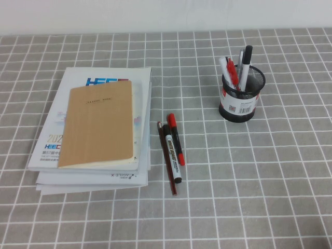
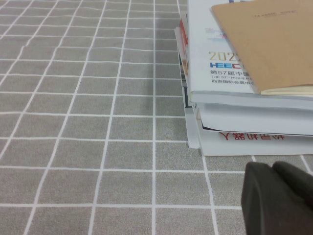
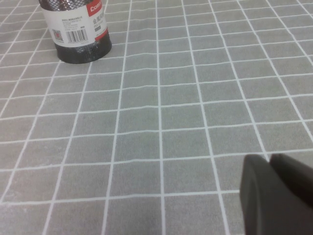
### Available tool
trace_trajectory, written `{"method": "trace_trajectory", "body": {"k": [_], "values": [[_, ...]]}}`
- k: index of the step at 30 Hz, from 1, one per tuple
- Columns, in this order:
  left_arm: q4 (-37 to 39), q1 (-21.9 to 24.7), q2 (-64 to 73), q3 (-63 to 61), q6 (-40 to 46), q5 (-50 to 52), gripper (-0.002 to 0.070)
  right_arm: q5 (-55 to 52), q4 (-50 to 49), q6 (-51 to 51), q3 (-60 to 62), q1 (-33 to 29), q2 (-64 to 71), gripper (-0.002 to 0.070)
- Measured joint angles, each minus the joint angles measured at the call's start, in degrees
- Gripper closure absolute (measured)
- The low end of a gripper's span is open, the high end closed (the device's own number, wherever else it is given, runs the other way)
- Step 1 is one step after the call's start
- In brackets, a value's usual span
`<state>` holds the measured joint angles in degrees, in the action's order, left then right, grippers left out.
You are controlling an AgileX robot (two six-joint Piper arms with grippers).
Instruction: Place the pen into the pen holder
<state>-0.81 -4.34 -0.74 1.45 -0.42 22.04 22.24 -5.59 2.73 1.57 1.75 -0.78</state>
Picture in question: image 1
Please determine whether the red and black marker pen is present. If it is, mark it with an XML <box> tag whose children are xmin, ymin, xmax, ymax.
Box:
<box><xmin>167</xmin><ymin>113</ymin><xmax>186</xmax><ymax>167</ymax></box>

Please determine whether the black mesh pen holder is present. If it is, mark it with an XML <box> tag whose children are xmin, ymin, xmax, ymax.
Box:
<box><xmin>218</xmin><ymin>64</ymin><xmax>266</xmax><ymax>122</ymax></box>

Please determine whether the white pen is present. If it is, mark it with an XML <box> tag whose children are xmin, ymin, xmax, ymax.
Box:
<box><xmin>219</xmin><ymin>57</ymin><xmax>233</xmax><ymax>85</ymax></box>

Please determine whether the red gel pen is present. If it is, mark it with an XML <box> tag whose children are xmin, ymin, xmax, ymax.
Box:
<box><xmin>226</xmin><ymin>58</ymin><xmax>240</xmax><ymax>90</ymax></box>

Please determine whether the silver pen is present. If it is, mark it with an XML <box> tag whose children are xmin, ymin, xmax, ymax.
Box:
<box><xmin>237</xmin><ymin>48</ymin><xmax>246</xmax><ymax>76</ymax></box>

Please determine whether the whiteboard marker with black caps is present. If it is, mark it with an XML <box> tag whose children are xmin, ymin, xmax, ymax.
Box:
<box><xmin>162</xmin><ymin>124</ymin><xmax>183</xmax><ymax>184</ymax></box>

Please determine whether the white printed leaflet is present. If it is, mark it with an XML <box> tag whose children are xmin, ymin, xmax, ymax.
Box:
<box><xmin>131</xmin><ymin>81</ymin><xmax>145</xmax><ymax>164</ymax></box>

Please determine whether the dark red pencil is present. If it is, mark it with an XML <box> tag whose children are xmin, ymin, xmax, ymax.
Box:
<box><xmin>157</xmin><ymin>121</ymin><xmax>179</xmax><ymax>196</ymax></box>

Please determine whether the brown kraft notebook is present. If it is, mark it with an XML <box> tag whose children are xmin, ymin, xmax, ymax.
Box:
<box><xmin>57</xmin><ymin>80</ymin><xmax>134</xmax><ymax>169</ymax></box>

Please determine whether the white AgileX booklet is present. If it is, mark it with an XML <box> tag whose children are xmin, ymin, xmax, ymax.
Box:
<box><xmin>36</xmin><ymin>165</ymin><xmax>151</xmax><ymax>187</ymax></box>

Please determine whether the grey checkered tablecloth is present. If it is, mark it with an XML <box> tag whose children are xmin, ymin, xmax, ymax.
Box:
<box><xmin>0</xmin><ymin>27</ymin><xmax>332</xmax><ymax>249</ymax></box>

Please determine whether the white HEEC catalogue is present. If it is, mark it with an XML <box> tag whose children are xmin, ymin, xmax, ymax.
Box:
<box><xmin>27</xmin><ymin>66</ymin><xmax>152</xmax><ymax>172</ymax></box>

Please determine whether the white marker with black cap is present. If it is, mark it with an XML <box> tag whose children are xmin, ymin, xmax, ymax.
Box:
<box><xmin>240</xmin><ymin>45</ymin><xmax>254</xmax><ymax>91</ymax></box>

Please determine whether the plain white booklet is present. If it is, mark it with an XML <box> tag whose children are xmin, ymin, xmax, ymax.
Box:
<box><xmin>36</xmin><ymin>183</ymin><xmax>148</xmax><ymax>196</ymax></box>

